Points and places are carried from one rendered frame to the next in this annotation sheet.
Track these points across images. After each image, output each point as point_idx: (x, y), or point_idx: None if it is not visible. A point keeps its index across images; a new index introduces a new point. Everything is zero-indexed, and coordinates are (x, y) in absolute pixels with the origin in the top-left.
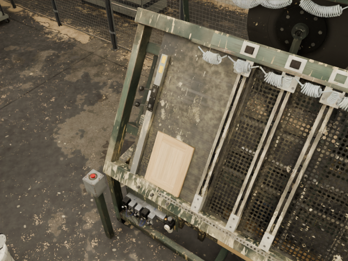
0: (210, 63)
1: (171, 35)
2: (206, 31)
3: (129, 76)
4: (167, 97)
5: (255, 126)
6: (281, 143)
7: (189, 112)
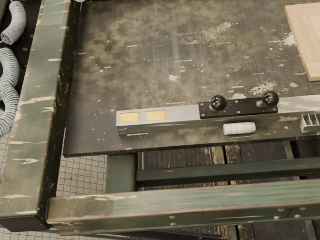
0: (109, 43)
1: (70, 134)
2: (40, 35)
3: (217, 195)
4: (217, 92)
5: (258, 231)
6: (255, 181)
7: (222, 41)
